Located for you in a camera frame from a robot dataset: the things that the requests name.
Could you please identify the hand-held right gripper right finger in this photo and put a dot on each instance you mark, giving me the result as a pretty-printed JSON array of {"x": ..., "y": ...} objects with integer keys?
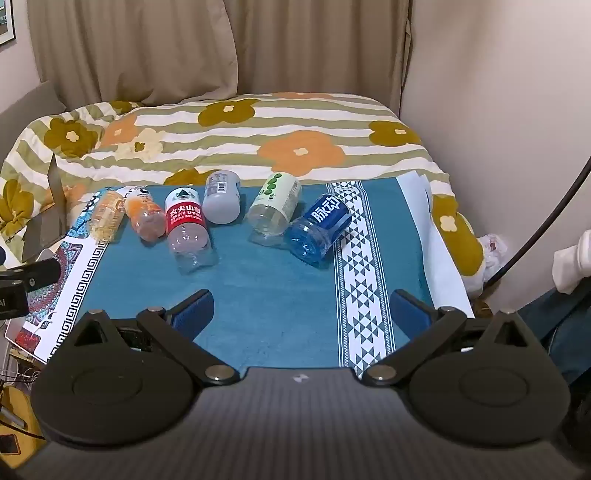
[{"x": 408, "y": 311}]

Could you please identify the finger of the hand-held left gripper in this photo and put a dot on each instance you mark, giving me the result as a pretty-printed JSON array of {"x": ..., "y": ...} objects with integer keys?
[{"x": 37, "y": 273}]

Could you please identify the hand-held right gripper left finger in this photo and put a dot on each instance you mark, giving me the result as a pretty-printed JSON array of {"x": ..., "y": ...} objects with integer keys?
[{"x": 194, "y": 310}]

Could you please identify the grey laptop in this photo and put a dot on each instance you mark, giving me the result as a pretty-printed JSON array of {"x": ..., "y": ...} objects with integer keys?
[{"x": 46, "y": 221}]

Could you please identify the red label clear bottle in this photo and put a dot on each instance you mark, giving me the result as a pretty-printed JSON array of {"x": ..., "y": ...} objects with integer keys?
[{"x": 187, "y": 230}]

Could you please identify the teal patterned mat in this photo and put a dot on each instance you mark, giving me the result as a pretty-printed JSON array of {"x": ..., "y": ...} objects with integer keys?
[{"x": 277, "y": 300}]

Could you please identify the yellow label plastic bottle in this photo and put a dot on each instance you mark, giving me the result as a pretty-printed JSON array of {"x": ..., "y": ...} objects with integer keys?
[{"x": 107, "y": 214}]

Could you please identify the white plastic bag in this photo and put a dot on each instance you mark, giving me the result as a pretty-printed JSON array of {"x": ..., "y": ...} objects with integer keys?
[{"x": 491, "y": 251}]

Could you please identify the orange label plastic bottle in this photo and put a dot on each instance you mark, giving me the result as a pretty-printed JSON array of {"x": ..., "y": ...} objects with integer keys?
[{"x": 145, "y": 217}]

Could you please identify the yellow object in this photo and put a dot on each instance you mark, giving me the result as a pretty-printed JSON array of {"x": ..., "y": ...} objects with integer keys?
[{"x": 16, "y": 410}]

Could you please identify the white opaque plastic bottle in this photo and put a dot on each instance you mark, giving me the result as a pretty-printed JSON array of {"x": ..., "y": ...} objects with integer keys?
[{"x": 221, "y": 198}]

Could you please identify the blue plastic bottle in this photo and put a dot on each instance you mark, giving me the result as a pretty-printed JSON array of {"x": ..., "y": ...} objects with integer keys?
[{"x": 318, "y": 228}]

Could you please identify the green dotted label clear bottle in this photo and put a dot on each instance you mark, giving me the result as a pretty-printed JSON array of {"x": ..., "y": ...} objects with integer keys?
[{"x": 273, "y": 207}]

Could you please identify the person's blue jeans leg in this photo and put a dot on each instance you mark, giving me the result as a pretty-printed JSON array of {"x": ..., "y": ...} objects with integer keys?
[{"x": 558, "y": 332}]

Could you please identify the grey headboard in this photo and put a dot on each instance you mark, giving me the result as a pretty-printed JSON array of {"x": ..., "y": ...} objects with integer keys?
[{"x": 27, "y": 104}]

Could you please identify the white cloth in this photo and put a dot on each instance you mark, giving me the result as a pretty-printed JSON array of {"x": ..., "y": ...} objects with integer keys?
[{"x": 572, "y": 263}]

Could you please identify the striped floral blanket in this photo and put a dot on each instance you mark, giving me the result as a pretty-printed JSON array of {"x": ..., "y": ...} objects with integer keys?
[{"x": 300, "y": 152}]

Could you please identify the beige curtain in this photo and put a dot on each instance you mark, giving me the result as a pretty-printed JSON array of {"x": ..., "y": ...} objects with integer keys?
[
  {"x": 323, "y": 46},
  {"x": 138, "y": 46}
]

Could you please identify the framed wall picture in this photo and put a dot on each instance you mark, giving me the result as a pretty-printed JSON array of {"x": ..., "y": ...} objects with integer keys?
[{"x": 5, "y": 21}]

